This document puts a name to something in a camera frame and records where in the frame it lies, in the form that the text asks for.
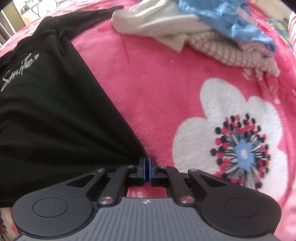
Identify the white garment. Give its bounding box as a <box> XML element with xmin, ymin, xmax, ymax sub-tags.
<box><xmin>110</xmin><ymin>0</ymin><xmax>208</xmax><ymax>52</ymax></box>

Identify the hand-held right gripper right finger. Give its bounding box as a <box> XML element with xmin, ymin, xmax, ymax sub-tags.
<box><xmin>149</xmin><ymin>158</ymin><xmax>228</xmax><ymax>206</ymax></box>

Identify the black shirt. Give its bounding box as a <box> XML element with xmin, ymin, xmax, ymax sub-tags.
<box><xmin>0</xmin><ymin>6</ymin><xmax>148</xmax><ymax>209</ymax></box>

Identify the pink floral blanket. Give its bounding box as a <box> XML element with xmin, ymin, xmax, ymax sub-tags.
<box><xmin>0</xmin><ymin>0</ymin><xmax>296</xmax><ymax>241</ymax></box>

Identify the blue garment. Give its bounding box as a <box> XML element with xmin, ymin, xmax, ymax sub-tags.
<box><xmin>173</xmin><ymin>0</ymin><xmax>277</xmax><ymax>51</ymax></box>

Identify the pink striped knitted garment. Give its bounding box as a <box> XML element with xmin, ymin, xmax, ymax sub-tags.
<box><xmin>188</xmin><ymin>31</ymin><xmax>280</xmax><ymax>77</ymax></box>

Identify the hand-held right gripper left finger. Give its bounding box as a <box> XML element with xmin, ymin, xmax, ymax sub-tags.
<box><xmin>67</xmin><ymin>158</ymin><xmax>147</xmax><ymax>207</ymax></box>

